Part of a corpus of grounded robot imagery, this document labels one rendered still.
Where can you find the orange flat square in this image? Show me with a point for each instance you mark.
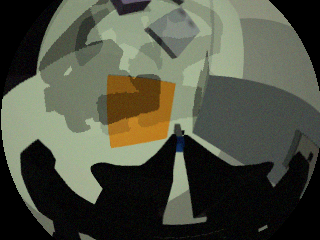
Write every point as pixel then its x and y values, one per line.
pixel 138 109

